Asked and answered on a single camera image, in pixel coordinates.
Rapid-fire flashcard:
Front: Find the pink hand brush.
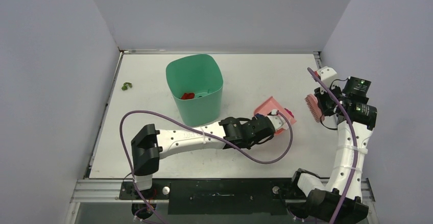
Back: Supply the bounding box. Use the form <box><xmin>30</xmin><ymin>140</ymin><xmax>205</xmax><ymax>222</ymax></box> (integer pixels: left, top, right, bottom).
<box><xmin>304</xmin><ymin>94</ymin><xmax>324</xmax><ymax>122</ymax></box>

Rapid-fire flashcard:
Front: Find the pink plastic dustpan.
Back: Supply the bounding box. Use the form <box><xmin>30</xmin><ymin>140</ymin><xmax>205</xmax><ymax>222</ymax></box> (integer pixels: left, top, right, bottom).
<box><xmin>253</xmin><ymin>96</ymin><xmax>296</xmax><ymax>135</ymax></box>

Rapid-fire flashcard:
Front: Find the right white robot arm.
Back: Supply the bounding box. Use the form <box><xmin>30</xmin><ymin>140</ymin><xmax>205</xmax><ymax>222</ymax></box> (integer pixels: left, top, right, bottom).
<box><xmin>287</xmin><ymin>77</ymin><xmax>377</xmax><ymax>223</ymax></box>

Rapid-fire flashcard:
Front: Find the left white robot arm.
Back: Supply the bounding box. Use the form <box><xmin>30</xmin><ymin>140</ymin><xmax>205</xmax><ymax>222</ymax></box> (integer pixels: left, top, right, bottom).
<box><xmin>131</xmin><ymin>114</ymin><xmax>285</xmax><ymax>199</ymax></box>

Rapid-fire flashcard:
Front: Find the green plastic bin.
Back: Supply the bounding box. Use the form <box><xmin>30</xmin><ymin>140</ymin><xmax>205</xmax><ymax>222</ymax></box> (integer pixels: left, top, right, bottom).
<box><xmin>165</xmin><ymin>54</ymin><xmax>224</xmax><ymax>127</ymax></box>

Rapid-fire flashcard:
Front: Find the red paper scrap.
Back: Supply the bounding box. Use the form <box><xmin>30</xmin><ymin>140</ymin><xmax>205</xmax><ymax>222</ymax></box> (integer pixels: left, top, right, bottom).
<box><xmin>180</xmin><ymin>92</ymin><xmax>195</xmax><ymax>100</ymax></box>

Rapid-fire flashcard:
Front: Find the green paper scrap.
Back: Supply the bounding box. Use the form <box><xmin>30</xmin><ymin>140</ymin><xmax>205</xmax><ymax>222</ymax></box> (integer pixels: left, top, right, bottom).
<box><xmin>122</xmin><ymin>82</ymin><xmax>133</xmax><ymax>91</ymax></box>

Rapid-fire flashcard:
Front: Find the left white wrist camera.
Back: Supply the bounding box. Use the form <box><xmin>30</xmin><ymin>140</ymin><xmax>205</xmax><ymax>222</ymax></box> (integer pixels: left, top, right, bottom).
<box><xmin>267</xmin><ymin>109</ymin><xmax>288</xmax><ymax>134</ymax></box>

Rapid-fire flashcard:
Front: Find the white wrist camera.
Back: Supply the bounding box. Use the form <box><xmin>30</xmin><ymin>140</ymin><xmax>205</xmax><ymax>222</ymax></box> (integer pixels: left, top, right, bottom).
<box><xmin>267</xmin><ymin>109</ymin><xmax>288</xmax><ymax>134</ymax></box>
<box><xmin>316</xmin><ymin>66</ymin><xmax>338</xmax><ymax>89</ymax></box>

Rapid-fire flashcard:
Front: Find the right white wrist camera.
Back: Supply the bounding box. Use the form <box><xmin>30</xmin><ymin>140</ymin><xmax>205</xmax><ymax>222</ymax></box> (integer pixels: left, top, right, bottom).
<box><xmin>316</xmin><ymin>66</ymin><xmax>338</xmax><ymax>89</ymax></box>

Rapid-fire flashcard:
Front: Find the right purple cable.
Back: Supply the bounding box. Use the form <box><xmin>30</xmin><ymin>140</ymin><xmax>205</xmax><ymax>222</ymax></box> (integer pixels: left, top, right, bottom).
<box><xmin>307</xmin><ymin>67</ymin><xmax>359</xmax><ymax>224</ymax></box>

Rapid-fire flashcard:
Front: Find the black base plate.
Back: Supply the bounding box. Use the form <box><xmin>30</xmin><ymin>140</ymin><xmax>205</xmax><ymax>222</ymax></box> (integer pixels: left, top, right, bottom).
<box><xmin>118</xmin><ymin>178</ymin><xmax>307</xmax><ymax>215</ymax></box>

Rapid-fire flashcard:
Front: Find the aluminium table edge rail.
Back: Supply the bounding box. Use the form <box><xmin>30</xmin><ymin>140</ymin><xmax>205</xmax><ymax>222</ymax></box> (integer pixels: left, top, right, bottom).
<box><xmin>119</xmin><ymin>49</ymin><xmax>321</xmax><ymax>55</ymax></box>

